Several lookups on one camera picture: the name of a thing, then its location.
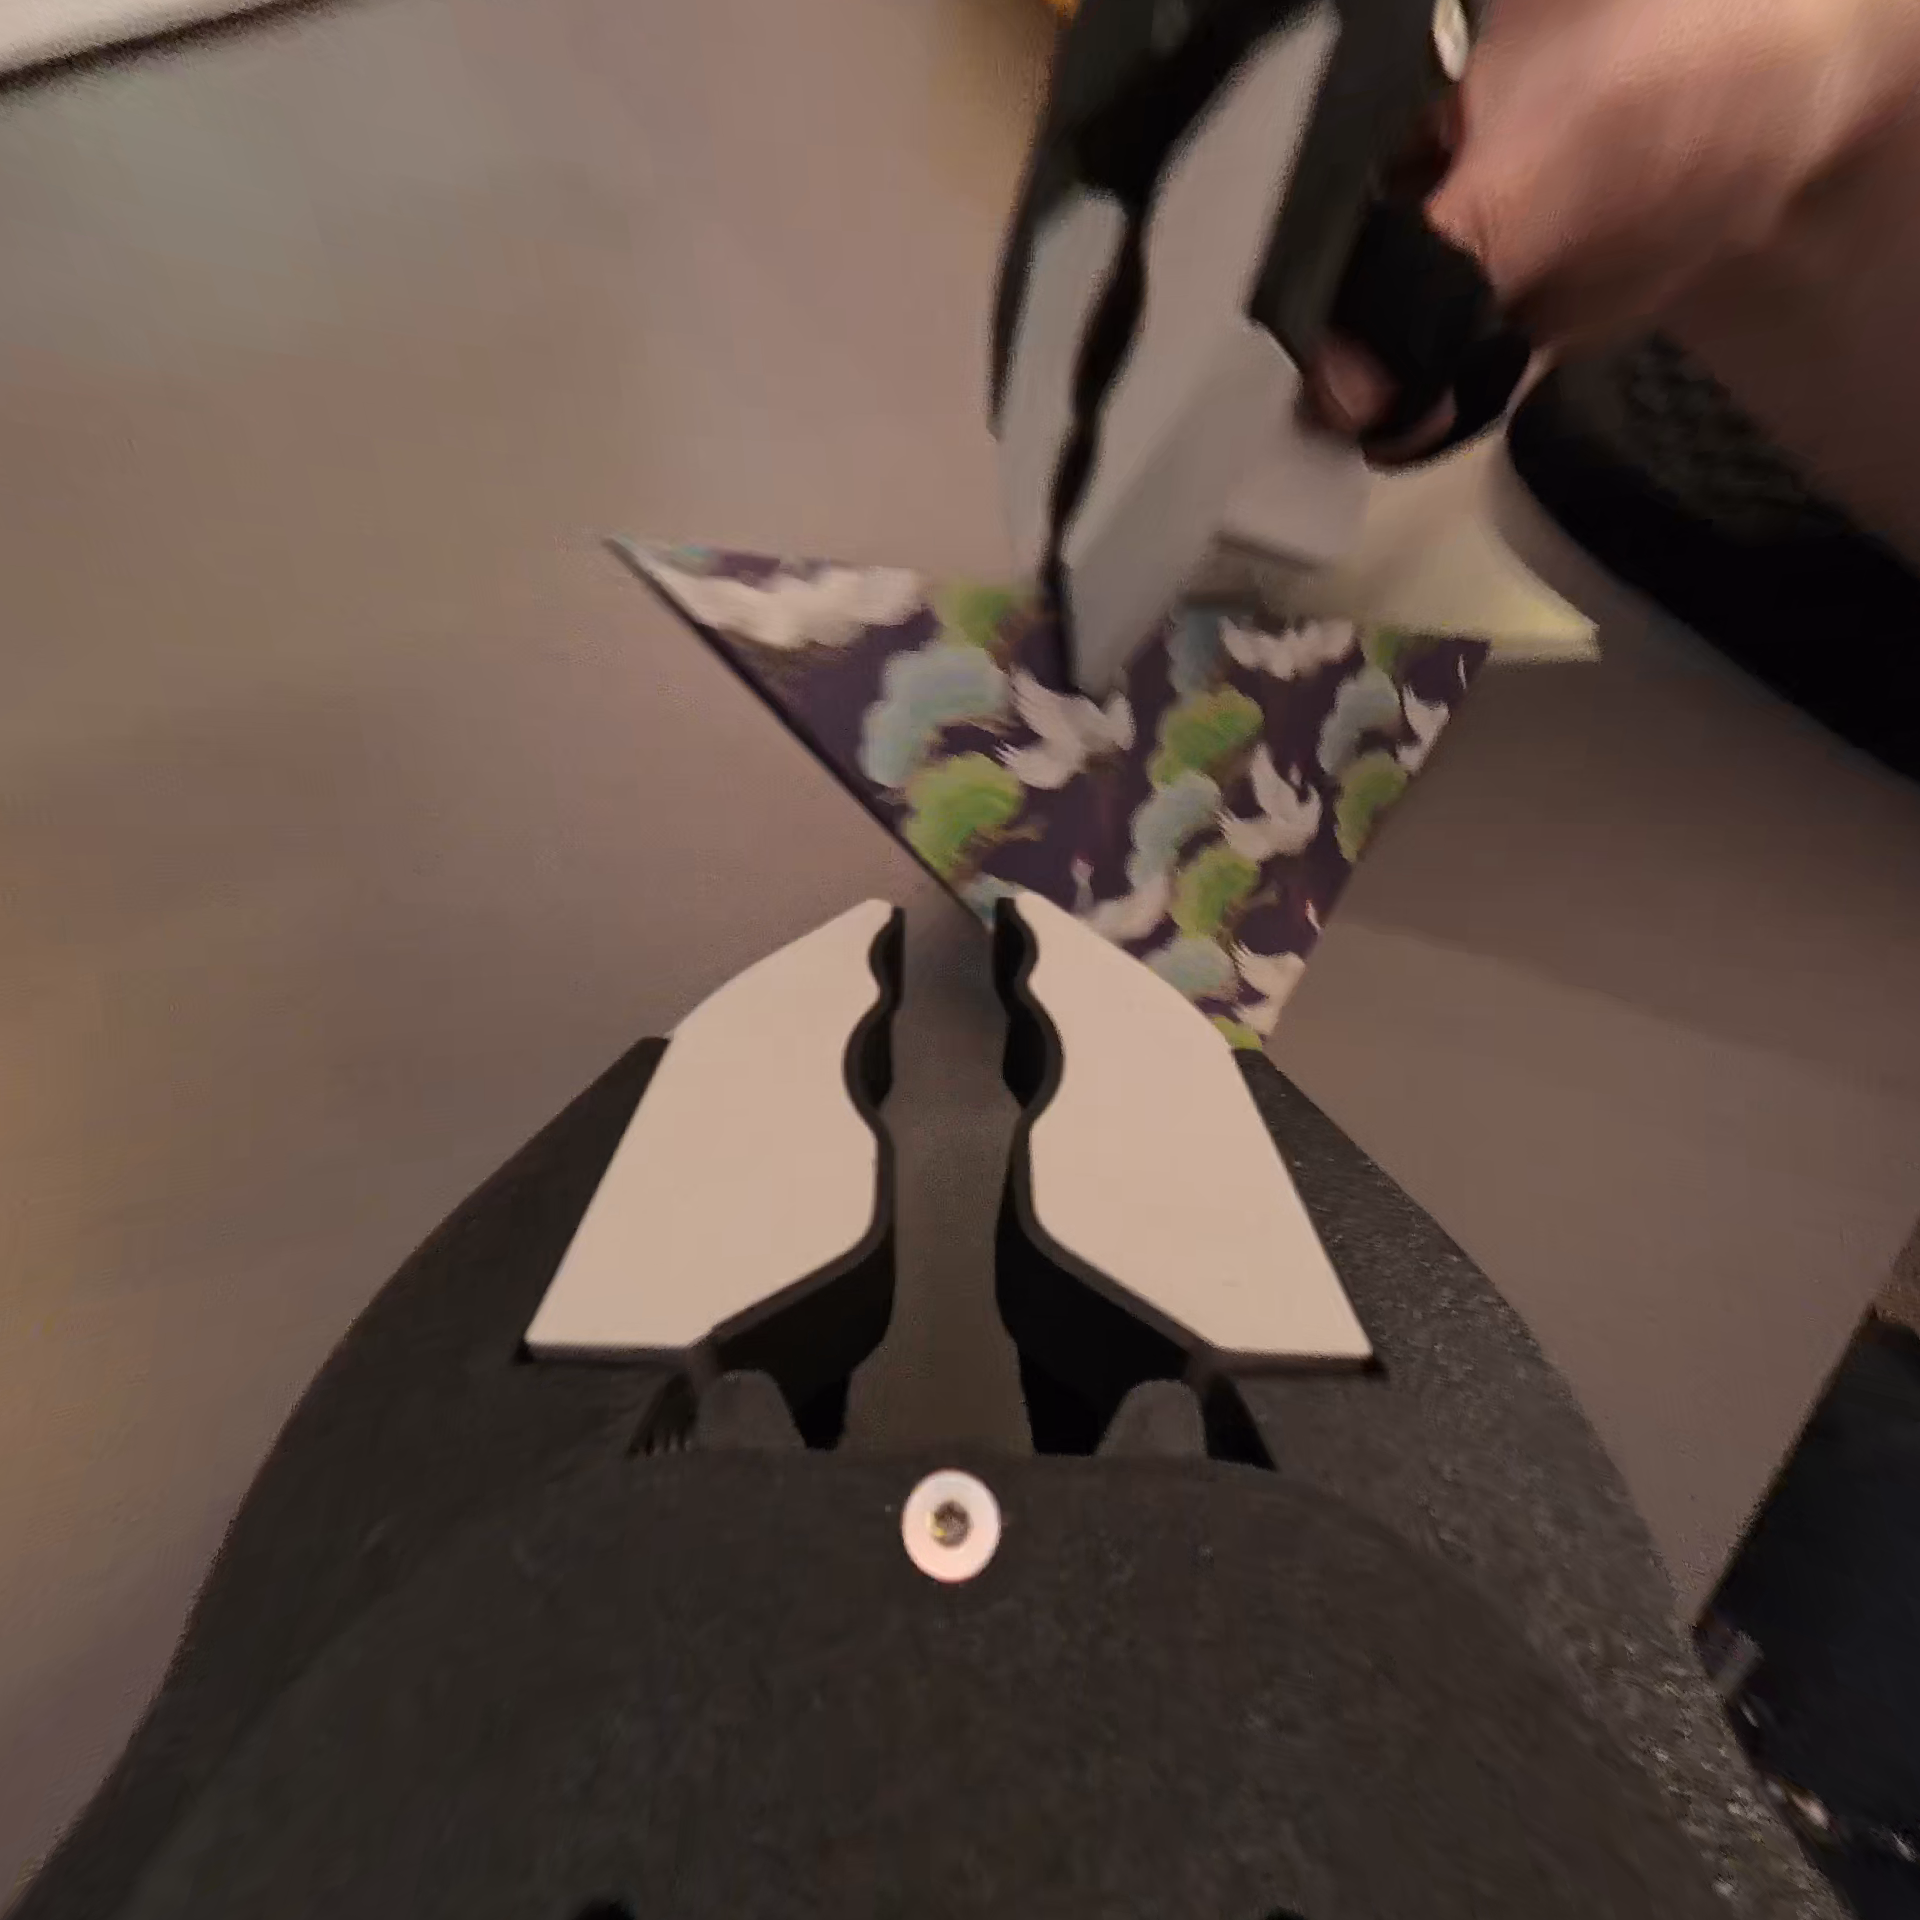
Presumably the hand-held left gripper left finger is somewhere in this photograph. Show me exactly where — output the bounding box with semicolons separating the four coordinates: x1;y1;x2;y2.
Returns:
524;901;907;1372

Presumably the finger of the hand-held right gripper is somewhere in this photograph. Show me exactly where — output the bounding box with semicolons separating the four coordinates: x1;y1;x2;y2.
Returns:
989;193;1146;677
1055;19;1364;690

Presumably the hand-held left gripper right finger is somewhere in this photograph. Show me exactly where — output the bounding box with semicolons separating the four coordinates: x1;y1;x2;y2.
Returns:
995;895;1378;1377

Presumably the patterned origami paper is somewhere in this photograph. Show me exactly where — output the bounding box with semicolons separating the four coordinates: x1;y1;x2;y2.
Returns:
607;537;1495;1053

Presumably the person's right hand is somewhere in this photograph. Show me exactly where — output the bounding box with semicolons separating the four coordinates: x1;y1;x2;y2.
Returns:
1302;0;1851;453

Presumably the black padded wrist rest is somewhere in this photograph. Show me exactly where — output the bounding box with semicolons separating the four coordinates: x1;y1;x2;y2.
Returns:
1507;333;1920;783

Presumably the dark metal frame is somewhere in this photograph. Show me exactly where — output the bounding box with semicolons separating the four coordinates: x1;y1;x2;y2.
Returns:
1693;1303;1920;1884

